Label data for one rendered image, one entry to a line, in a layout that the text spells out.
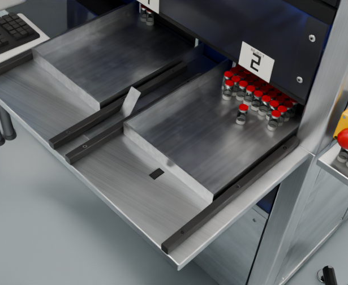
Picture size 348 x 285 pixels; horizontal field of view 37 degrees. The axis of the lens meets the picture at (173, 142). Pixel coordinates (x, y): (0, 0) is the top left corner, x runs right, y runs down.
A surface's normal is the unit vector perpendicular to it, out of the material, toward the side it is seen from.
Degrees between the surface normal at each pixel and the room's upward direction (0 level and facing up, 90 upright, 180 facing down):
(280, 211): 90
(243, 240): 90
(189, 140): 0
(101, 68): 0
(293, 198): 90
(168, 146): 0
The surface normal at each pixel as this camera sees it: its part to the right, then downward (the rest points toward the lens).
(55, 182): 0.05, -0.68
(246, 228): -0.71, 0.49
